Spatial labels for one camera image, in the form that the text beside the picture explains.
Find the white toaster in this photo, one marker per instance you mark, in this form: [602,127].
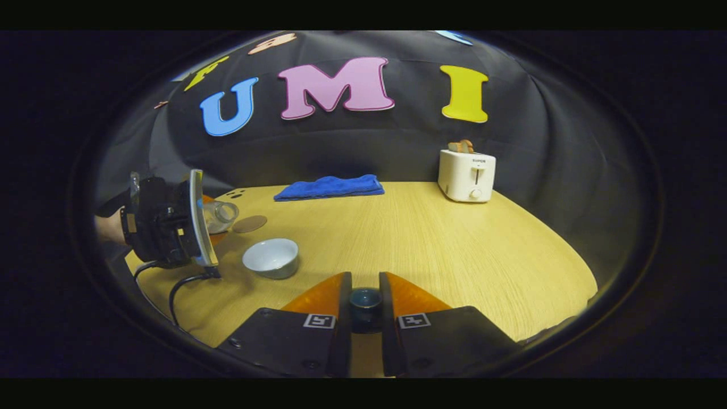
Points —
[466,176]

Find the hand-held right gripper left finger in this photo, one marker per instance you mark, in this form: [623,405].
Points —
[284,341]

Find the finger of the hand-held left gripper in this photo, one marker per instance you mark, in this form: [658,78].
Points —
[217,237]
[208,199]

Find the round brown coaster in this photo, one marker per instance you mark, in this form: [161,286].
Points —
[250,224]

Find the dark blue teacup lid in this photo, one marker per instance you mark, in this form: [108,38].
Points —
[365,301]

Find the toast slice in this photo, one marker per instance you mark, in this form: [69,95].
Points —
[456,146]
[467,145]

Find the blue folded towel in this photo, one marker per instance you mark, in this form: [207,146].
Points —
[332,186]

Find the clear plastic water bottle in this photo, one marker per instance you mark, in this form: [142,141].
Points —
[221,215]

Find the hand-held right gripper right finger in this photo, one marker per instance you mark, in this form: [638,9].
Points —
[448,341]

